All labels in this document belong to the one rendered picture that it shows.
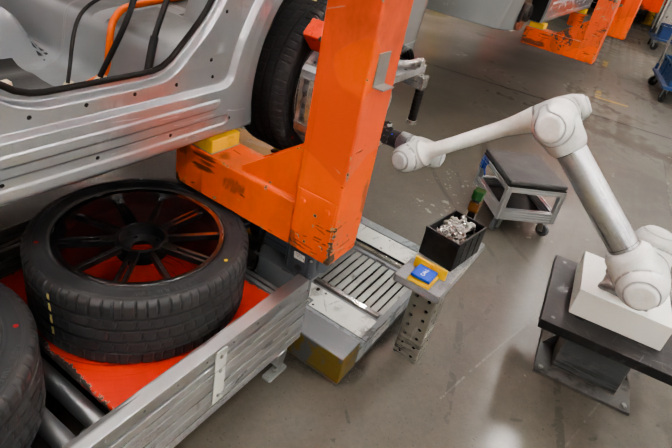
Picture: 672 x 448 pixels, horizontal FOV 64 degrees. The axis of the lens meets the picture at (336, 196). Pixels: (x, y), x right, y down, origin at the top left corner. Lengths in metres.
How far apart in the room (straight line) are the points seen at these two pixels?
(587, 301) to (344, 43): 1.35
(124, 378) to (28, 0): 1.43
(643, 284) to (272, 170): 1.22
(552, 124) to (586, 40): 3.67
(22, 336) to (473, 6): 3.81
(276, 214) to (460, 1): 3.08
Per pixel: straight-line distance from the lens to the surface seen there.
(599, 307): 2.23
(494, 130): 2.11
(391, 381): 2.10
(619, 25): 7.38
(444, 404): 2.10
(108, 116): 1.52
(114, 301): 1.53
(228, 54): 1.77
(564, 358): 2.40
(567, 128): 1.84
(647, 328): 2.26
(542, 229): 3.27
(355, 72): 1.39
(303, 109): 1.95
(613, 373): 2.41
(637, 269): 1.99
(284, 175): 1.65
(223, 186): 1.83
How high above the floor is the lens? 1.53
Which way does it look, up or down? 30 degrees down
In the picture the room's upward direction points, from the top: 12 degrees clockwise
